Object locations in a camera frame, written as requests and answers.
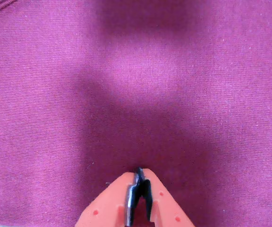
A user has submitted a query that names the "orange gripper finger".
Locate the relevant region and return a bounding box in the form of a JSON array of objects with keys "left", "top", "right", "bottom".
[
  {"left": 137, "top": 167, "right": 195, "bottom": 227},
  {"left": 75, "top": 172, "right": 140, "bottom": 227}
]

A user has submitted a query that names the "maroon cloth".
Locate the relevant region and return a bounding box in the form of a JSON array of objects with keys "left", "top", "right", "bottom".
[{"left": 0, "top": 0, "right": 272, "bottom": 227}]

